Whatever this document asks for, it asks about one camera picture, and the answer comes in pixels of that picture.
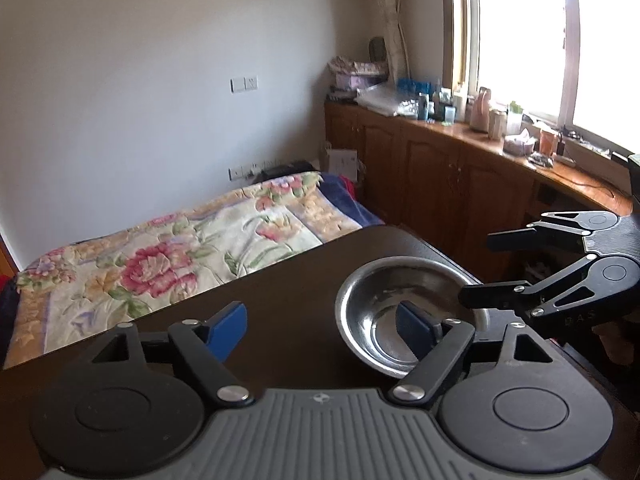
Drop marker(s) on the white cardboard box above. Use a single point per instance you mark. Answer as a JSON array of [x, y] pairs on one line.
[[340, 162]]

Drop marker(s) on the red cloth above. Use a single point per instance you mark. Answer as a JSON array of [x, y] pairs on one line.
[[356, 190]]

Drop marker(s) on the green lidded container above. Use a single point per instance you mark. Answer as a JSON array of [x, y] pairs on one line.
[[514, 119]]

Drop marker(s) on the white cup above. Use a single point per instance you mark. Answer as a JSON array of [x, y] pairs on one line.
[[495, 125]]

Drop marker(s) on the white wall socket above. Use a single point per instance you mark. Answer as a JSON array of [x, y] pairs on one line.
[[245, 171]]

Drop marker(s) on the orange cup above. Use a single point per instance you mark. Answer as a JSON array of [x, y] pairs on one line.
[[548, 142]]

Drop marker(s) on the window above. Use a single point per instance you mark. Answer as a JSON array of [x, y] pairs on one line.
[[525, 35]]

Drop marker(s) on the white wall switch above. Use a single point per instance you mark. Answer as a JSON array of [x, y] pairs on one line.
[[244, 84]]

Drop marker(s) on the black bag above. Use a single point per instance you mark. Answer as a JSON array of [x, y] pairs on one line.
[[292, 169]]

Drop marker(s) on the blue boxes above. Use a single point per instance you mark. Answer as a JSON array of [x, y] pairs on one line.
[[415, 86]]

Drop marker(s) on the floral blanket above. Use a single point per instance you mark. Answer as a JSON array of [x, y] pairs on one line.
[[150, 260]]

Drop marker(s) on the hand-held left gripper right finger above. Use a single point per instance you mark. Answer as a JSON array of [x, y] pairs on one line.
[[412, 330]]

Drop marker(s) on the wooden cabinet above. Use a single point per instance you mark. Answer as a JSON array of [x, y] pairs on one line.
[[440, 180]]

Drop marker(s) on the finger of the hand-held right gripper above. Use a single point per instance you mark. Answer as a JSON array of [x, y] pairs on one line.
[[500, 295], [535, 237]]

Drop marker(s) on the metal bowl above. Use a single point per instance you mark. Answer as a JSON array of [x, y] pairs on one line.
[[380, 285]]

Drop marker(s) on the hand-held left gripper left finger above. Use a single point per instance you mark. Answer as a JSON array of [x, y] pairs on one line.
[[229, 331]]

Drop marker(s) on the dark blue cloth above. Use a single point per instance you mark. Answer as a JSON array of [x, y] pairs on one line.
[[7, 315]]

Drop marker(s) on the pink thermos jug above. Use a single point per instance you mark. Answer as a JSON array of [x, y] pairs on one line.
[[481, 112]]

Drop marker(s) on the beige curtain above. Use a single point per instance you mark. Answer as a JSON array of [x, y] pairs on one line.
[[392, 20]]

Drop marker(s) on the clear plastic bags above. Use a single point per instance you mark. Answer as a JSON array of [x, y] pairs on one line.
[[390, 101]]

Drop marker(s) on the tissue pack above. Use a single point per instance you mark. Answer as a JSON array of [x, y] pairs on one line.
[[518, 145]]

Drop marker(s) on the floral fabric box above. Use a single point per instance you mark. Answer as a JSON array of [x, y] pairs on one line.
[[357, 72]]

